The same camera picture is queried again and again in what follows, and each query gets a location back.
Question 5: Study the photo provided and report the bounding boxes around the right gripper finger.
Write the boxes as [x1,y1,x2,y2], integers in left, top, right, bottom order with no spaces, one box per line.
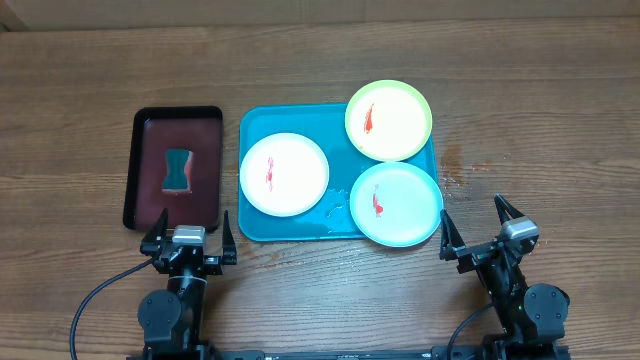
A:
[439,209,466,261]
[494,194,524,223]

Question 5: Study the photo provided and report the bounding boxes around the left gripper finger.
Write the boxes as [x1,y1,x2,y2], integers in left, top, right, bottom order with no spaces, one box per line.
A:
[222,210,237,265]
[140,209,168,256]

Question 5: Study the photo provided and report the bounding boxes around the light blue plate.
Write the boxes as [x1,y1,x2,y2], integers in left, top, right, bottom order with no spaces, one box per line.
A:
[349,162,444,248]

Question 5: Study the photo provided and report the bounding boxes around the green and pink sponge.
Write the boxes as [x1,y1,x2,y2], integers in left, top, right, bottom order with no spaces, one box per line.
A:
[162,148,193,193]

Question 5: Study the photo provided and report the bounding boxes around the white plate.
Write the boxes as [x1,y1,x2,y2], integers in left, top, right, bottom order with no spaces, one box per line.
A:
[240,133,330,217]

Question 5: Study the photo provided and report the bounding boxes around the yellow-green plate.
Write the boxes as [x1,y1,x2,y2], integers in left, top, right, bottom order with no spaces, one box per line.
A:
[344,80,433,162]

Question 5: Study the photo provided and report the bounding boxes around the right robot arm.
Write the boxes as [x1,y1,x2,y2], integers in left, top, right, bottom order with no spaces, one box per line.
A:
[432,194,570,360]

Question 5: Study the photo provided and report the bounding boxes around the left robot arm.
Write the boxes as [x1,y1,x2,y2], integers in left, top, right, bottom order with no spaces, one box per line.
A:
[138,210,237,360]

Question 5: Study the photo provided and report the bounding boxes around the black rectangular tray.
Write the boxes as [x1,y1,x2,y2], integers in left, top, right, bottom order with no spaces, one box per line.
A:
[123,106,223,232]

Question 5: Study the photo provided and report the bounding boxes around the teal plastic tray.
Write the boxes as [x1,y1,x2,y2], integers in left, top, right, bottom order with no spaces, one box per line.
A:
[237,103,444,243]

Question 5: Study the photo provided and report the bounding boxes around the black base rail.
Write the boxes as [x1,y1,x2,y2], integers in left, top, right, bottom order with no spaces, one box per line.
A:
[127,344,571,360]

